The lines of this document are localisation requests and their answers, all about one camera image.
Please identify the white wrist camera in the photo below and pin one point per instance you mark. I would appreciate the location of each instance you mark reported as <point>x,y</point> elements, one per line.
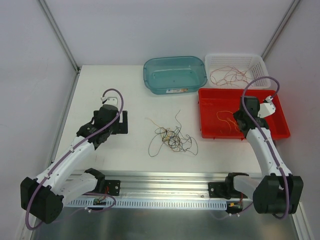
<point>267,108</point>
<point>109,100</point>

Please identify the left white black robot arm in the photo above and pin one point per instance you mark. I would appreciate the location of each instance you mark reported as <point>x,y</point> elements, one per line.
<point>48,193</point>

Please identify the white perforated plastic basket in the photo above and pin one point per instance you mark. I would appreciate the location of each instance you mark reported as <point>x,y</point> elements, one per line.
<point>233,70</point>

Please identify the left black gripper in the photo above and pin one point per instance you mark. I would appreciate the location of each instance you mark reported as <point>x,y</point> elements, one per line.
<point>122,122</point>

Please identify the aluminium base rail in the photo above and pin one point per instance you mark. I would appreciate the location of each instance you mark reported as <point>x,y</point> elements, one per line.
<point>164,185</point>

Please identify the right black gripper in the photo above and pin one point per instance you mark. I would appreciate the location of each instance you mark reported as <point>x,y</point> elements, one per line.
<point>240,121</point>

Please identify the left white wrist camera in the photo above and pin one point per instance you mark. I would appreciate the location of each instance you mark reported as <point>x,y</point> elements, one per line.
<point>109,100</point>

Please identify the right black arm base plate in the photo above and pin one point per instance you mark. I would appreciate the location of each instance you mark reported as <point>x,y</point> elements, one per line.
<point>218,189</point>

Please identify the white slotted cable duct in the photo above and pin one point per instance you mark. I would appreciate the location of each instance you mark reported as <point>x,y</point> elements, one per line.
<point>140,203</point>

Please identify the aluminium frame post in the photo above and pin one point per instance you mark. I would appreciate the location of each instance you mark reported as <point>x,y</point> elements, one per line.
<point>280,28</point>
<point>57,32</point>

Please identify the right aluminium frame post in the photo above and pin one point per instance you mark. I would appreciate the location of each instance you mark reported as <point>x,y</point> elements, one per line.
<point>280,28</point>

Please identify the teal transparent plastic bin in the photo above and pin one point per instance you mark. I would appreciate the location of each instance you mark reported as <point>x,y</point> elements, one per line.
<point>174,75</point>

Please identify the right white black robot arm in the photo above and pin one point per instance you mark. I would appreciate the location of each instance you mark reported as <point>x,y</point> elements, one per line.
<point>279,191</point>

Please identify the left aluminium frame post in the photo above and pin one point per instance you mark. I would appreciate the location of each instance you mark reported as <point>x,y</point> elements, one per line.
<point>57,32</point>

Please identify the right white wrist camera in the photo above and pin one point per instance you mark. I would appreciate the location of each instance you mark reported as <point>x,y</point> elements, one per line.
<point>267,108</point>

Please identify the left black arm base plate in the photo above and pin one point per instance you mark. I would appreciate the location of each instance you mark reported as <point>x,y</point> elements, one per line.
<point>111,187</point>

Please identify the red plastic tray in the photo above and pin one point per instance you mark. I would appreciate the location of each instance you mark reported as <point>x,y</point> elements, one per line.
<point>216,108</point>

